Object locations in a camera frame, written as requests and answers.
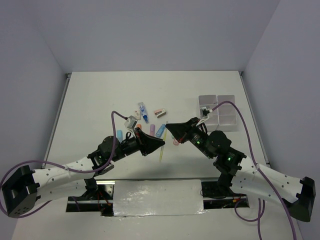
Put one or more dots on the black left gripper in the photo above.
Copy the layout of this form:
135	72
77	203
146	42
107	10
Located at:
146	144

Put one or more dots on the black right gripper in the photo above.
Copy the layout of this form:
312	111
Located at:
180	129

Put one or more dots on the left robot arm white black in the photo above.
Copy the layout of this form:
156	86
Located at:
26	187

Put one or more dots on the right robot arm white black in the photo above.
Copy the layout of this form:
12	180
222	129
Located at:
240	175

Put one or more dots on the purple highlighter marker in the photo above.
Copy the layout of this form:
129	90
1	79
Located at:
152	130

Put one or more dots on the blue correction tape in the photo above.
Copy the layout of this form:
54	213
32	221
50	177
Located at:
160	131

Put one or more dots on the pink mini stapler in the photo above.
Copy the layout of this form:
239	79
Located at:
160	112

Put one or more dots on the blue white glue tube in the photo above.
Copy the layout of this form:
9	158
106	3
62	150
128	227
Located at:
143	112

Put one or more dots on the blue highlighter marker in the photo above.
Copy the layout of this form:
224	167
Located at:
119	135

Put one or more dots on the small white orange eraser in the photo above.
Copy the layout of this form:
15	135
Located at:
137	114

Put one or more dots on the white compartment organizer box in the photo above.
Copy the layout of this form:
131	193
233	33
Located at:
224	118

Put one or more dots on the silver foil covered panel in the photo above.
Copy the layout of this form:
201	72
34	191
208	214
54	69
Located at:
157	198

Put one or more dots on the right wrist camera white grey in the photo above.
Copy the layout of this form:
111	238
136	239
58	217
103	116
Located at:
205	114

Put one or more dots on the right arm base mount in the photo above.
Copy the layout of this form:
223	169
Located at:
213	198

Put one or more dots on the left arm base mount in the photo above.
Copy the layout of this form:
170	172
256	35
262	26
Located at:
100	203

